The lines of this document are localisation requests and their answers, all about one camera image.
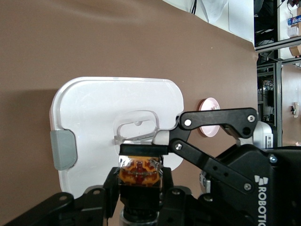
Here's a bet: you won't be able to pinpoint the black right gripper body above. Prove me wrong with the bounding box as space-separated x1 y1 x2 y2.
199 144 301 226

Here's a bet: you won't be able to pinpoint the brown table cover mat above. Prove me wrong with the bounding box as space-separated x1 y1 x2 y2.
0 0 259 226

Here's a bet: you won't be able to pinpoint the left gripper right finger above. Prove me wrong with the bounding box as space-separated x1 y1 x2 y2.
159 167 237 226

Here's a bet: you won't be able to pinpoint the small cardboard box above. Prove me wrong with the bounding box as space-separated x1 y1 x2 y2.
289 45 301 58

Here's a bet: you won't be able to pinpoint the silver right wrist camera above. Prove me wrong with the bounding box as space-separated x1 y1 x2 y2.
253 121 277 149

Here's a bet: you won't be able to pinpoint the white lidded box grey latches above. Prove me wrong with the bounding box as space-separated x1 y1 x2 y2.
48 76 186 201

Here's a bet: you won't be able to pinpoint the pink round plate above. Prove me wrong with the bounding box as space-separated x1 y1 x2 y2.
197 97 222 138

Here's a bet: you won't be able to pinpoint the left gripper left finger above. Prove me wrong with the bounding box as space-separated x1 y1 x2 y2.
0 167 121 226

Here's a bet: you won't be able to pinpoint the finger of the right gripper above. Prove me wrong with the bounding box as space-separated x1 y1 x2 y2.
152 107 259 196

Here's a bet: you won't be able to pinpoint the metal storage rack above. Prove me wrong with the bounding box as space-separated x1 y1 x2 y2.
253 0 301 147

